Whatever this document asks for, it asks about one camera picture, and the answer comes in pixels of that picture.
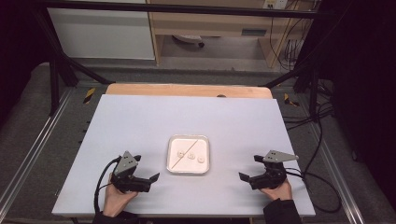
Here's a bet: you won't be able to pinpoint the thin wooden skewer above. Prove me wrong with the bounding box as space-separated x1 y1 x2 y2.
170 138 199 171

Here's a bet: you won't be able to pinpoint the wooden table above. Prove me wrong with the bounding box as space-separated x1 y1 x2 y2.
105 82 274 100

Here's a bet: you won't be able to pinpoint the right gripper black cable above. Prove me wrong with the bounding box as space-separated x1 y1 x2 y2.
284 167 343 215

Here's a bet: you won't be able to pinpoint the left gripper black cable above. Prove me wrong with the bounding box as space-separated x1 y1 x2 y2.
93 156 122 216

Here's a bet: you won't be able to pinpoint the white cabinet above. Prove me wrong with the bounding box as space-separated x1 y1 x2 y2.
46 0 156 61

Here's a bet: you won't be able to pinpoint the black floor cable bundle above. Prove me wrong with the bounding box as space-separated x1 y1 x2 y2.
281 77 335 132

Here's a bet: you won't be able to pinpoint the black metal frame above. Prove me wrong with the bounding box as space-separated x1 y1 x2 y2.
31 0 332 117

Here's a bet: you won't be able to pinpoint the white wall socket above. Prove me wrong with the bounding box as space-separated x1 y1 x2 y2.
262 0 290 10

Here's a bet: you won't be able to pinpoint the yellow black hazard tape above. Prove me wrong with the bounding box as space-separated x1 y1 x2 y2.
82 87 97 105
283 92 301 107

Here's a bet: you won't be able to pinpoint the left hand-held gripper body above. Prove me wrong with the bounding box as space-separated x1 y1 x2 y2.
110 150 151 194

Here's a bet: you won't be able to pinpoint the hanging black desk cables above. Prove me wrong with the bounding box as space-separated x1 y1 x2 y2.
268 0 314 71

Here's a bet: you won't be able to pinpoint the office chair base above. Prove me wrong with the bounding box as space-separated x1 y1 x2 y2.
172 34 205 49

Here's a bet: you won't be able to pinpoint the aluminium floor rail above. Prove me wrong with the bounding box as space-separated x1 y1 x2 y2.
310 122 366 224
0 88 75 204

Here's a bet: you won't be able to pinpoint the light wooden desk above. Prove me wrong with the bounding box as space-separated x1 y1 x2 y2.
146 0 316 69

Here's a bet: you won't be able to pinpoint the person's right hand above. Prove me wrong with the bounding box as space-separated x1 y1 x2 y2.
260 178 294 202

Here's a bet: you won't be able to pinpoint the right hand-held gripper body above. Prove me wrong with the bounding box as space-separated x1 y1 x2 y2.
248 149 300 191

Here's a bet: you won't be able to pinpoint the person's left hand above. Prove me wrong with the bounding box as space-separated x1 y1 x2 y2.
102 174 139 218

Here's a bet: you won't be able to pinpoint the white square tray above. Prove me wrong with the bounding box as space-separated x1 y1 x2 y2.
166 133 211 175

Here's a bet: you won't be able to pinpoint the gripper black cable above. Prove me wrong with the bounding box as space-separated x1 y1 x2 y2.
284 167 343 215
93 156 122 216

